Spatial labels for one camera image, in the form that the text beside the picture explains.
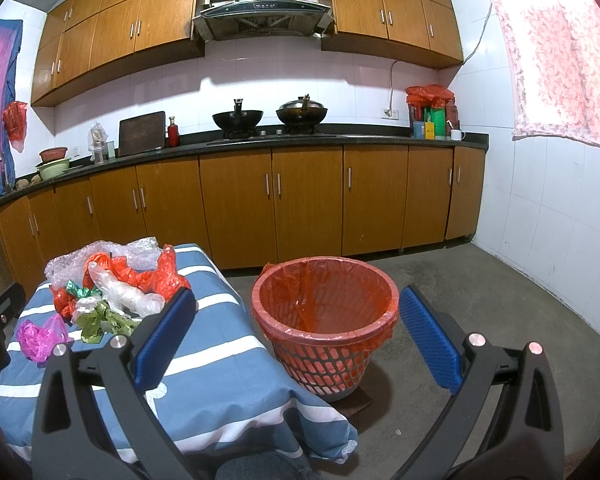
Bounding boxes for red-brown basin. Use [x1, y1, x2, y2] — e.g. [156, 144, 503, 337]
[40, 146, 68, 164]

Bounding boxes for green box on counter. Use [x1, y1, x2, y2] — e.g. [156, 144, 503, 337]
[427, 107, 446, 136]

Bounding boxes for black countertop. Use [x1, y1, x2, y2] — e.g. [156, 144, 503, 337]
[0, 124, 489, 207]

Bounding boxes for magenta plastic bag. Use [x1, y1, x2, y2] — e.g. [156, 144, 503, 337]
[16, 313, 71, 364]

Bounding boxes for white mug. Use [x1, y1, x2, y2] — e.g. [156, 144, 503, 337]
[450, 129, 465, 141]

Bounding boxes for white plastic bag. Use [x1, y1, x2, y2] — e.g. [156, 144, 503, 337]
[87, 261, 166, 318]

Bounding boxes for blue white striped tablecloth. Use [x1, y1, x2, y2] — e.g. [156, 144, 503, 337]
[0, 244, 358, 464]

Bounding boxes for dark cutting board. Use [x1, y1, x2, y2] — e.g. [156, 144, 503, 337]
[118, 110, 166, 157]

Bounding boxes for red bottle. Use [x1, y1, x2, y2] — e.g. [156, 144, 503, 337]
[168, 116, 180, 148]

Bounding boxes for left black wok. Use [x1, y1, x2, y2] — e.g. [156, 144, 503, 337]
[212, 99, 263, 139]

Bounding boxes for lower wooden cabinets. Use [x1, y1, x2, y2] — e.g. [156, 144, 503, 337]
[0, 145, 486, 292]

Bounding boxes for clear bubble wrap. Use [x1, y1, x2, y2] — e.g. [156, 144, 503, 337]
[44, 237, 162, 289]

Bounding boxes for right black wok with lid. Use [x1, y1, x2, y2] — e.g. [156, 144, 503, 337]
[276, 94, 328, 134]

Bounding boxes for red bag hanging on wall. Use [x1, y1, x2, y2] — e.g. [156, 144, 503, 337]
[3, 101, 28, 153]

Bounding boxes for olive green plastic bag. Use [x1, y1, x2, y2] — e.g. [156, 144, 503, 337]
[71, 300, 140, 344]

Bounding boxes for small red plastic bag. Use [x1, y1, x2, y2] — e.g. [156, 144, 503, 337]
[50, 287, 76, 323]

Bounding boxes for wooden cabinets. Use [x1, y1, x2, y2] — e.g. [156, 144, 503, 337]
[0, 145, 486, 292]
[31, 0, 464, 106]

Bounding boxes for pink floral curtain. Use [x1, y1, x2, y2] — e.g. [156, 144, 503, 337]
[490, 0, 600, 148]

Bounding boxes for upper wooden cabinets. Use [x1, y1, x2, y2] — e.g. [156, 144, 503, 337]
[31, 0, 464, 106]

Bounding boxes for clear jar with bag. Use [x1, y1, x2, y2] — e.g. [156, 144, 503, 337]
[87, 122, 108, 164]

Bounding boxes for red bag on counter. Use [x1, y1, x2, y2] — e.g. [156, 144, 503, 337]
[405, 84, 455, 120]

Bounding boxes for steel range hood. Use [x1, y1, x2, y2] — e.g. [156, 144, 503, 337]
[193, 0, 334, 41]

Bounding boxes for red plastic trash basket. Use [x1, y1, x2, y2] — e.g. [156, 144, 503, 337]
[251, 256, 399, 402]

